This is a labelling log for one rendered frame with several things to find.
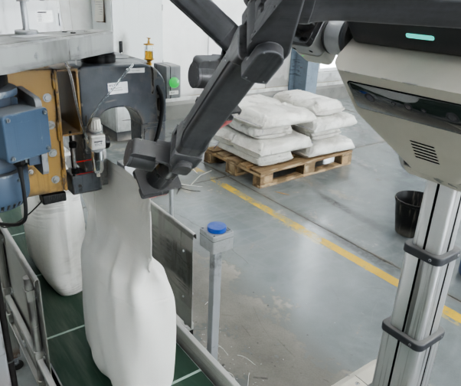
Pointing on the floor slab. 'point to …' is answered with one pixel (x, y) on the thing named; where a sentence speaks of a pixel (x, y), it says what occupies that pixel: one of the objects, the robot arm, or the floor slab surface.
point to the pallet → (259, 179)
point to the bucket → (407, 211)
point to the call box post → (214, 303)
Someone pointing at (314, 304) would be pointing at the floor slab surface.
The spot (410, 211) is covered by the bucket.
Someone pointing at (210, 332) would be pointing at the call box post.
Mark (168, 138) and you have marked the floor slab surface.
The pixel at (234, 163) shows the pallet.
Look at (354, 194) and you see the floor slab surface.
